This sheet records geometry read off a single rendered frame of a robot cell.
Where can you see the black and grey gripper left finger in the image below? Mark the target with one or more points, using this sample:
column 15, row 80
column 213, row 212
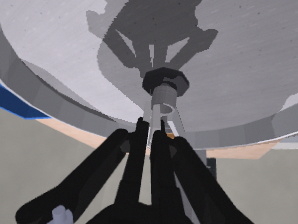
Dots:
column 65, row 203

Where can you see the blue crate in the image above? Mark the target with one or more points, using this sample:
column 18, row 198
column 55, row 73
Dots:
column 12, row 104

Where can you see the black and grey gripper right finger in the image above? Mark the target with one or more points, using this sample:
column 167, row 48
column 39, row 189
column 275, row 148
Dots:
column 207, row 198

